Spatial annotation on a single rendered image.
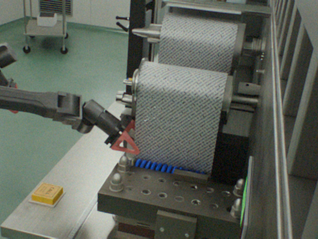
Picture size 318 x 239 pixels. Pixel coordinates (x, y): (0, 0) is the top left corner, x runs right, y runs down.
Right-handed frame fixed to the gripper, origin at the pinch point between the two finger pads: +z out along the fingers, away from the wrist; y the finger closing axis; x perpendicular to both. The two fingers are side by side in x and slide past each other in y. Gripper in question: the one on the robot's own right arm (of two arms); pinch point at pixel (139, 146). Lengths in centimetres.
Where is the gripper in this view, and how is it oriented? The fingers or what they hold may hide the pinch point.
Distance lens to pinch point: 123.0
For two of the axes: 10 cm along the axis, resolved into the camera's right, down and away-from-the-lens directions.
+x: 5.7, -6.9, -4.5
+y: -2.2, 3.9, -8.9
